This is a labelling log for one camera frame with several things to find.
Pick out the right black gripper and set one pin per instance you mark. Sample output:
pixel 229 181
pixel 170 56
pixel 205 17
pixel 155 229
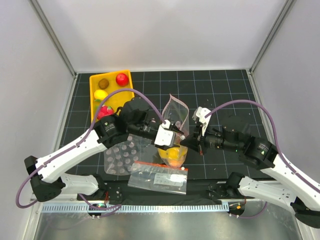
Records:
pixel 195 141

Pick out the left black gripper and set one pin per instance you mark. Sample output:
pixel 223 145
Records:
pixel 174 128

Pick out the pink polka dot zip bag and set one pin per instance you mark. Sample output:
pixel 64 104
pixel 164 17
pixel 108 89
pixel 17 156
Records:
pixel 177 112

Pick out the yellow mango toy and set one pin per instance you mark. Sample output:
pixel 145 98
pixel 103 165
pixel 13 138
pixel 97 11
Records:
pixel 174 153

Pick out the orange peach toy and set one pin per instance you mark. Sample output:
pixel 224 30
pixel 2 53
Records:
pixel 175 163

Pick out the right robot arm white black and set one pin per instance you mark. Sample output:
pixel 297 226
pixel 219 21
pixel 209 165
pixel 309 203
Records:
pixel 295 196

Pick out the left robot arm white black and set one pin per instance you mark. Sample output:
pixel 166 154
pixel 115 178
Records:
pixel 48 174

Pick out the clear bag pink zipper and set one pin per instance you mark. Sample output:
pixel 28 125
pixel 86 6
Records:
pixel 119 159

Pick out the clear bag orange zipper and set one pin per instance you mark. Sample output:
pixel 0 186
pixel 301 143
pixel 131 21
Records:
pixel 158 178

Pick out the black grid cutting mat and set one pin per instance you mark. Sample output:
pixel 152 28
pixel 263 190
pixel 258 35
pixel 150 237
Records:
pixel 196 88

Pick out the red dragon fruit toy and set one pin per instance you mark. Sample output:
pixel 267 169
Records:
pixel 105 110

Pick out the red apple toy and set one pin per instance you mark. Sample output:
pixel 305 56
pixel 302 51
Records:
pixel 122 79

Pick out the yellow lemon toy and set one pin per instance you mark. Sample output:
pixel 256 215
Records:
pixel 99 95

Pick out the brown kiwi toy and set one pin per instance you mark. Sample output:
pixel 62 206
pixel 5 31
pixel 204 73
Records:
pixel 103 83

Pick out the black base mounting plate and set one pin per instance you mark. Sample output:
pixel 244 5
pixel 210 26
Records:
pixel 198 192

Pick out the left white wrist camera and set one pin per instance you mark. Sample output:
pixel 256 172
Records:
pixel 165 137

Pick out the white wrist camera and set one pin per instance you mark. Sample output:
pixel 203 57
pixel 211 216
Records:
pixel 200 116
pixel 165 137

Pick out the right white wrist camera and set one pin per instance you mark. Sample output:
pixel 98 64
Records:
pixel 200 116

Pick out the slotted white cable duct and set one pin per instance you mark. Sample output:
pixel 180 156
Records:
pixel 84 208

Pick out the right aluminium frame post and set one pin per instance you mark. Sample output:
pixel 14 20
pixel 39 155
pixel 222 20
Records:
pixel 285 10

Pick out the aluminium frame post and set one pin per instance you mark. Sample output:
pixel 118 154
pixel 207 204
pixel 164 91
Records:
pixel 52 35
pixel 285 10

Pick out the left aluminium frame post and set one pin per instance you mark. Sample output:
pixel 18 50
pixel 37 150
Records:
pixel 52 35

